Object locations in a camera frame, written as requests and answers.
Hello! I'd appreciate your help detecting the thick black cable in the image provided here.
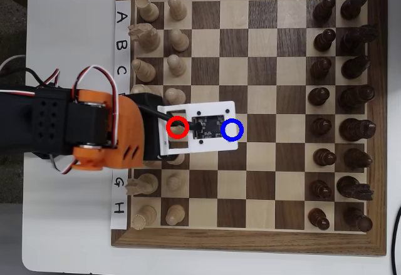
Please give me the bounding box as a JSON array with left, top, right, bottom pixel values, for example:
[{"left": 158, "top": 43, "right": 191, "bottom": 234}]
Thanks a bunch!
[{"left": 390, "top": 205, "right": 401, "bottom": 275}]

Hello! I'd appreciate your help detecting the red white black servo wire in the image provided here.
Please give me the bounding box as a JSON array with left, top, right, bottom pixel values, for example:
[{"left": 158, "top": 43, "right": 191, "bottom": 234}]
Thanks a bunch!
[
  {"left": 72, "top": 64, "right": 122, "bottom": 149},
  {"left": 48, "top": 154, "right": 81, "bottom": 175},
  {"left": 34, "top": 67, "right": 62, "bottom": 90}
]

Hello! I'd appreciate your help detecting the dark wooden knight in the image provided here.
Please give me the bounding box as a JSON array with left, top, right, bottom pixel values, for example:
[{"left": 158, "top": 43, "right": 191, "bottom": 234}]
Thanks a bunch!
[
  {"left": 340, "top": 23, "right": 378, "bottom": 54},
  {"left": 336, "top": 175, "right": 375, "bottom": 202}
]

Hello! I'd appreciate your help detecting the wooden chessboard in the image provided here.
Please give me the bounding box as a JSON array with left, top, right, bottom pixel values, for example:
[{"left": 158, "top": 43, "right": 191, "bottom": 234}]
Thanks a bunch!
[{"left": 110, "top": 0, "right": 389, "bottom": 257}]

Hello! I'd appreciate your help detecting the light wooden rook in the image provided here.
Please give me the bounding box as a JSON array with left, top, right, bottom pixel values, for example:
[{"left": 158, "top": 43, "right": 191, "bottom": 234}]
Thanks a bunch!
[
  {"left": 134, "top": 0, "right": 160, "bottom": 23},
  {"left": 130, "top": 205, "right": 157, "bottom": 231}
]

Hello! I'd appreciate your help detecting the white paper letter strip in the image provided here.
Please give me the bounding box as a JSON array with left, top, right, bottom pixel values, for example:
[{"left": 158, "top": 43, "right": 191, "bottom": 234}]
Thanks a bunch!
[{"left": 111, "top": 0, "right": 132, "bottom": 231}]

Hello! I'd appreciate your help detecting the dark wooden pawn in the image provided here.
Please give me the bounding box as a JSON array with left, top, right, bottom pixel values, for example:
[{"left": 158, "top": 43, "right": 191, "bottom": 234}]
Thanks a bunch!
[
  {"left": 310, "top": 56, "right": 333, "bottom": 80},
  {"left": 307, "top": 86, "right": 331, "bottom": 106},
  {"left": 313, "top": 28, "right": 337, "bottom": 53},
  {"left": 313, "top": 148, "right": 338, "bottom": 168},
  {"left": 308, "top": 208, "right": 331, "bottom": 231},
  {"left": 310, "top": 179, "right": 333, "bottom": 199},
  {"left": 312, "top": 0, "right": 336, "bottom": 24},
  {"left": 310, "top": 117, "right": 333, "bottom": 137}
]

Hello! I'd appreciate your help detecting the dark wooden bishop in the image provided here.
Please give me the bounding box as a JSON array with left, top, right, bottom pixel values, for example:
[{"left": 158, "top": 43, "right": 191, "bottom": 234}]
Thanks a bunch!
[
  {"left": 340, "top": 54, "right": 372, "bottom": 80},
  {"left": 343, "top": 148, "right": 374, "bottom": 170}
]

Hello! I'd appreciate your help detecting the dark wooden queen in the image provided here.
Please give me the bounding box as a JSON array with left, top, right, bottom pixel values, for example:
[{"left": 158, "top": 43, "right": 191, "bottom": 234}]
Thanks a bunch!
[{"left": 338, "top": 84, "right": 376, "bottom": 112}]

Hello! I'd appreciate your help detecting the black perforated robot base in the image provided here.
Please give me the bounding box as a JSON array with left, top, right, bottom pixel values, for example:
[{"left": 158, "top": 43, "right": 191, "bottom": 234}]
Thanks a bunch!
[{"left": 29, "top": 151, "right": 78, "bottom": 165}]

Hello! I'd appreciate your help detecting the light wooden knight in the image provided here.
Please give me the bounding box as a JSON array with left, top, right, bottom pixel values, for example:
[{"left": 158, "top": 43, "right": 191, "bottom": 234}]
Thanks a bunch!
[
  {"left": 124, "top": 173, "right": 159, "bottom": 196},
  {"left": 127, "top": 23, "right": 161, "bottom": 53}
]

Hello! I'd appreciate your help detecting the dark wooden rook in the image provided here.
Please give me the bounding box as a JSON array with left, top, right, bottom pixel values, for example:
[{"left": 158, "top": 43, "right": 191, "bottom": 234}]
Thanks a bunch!
[
  {"left": 340, "top": 0, "right": 368, "bottom": 21},
  {"left": 343, "top": 207, "right": 374, "bottom": 233}
]

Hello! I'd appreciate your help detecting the thin white cable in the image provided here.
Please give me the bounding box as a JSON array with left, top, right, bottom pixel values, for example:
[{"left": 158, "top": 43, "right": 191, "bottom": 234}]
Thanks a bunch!
[{"left": 0, "top": 54, "right": 26, "bottom": 73}]

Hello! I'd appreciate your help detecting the black camera circuit board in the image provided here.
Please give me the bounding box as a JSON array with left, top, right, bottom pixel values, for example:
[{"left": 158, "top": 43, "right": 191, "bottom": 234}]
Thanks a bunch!
[{"left": 190, "top": 115, "right": 225, "bottom": 140}]

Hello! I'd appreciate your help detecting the dark wooden king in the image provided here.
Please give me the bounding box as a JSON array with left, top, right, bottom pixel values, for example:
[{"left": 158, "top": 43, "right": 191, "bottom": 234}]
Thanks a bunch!
[{"left": 338, "top": 117, "right": 377, "bottom": 142}]

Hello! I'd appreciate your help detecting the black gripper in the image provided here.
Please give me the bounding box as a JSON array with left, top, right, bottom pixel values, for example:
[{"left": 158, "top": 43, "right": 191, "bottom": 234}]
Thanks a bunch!
[{"left": 124, "top": 92, "right": 165, "bottom": 163}]

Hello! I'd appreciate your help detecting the light wooden queen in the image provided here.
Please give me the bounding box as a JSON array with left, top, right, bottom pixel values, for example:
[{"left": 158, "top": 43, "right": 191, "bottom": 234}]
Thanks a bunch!
[{"left": 130, "top": 83, "right": 164, "bottom": 96}]

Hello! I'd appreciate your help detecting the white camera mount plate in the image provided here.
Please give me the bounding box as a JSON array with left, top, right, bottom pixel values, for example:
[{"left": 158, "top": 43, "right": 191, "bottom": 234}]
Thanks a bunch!
[{"left": 156, "top": 100, "right": 239, "bottom": 156}]

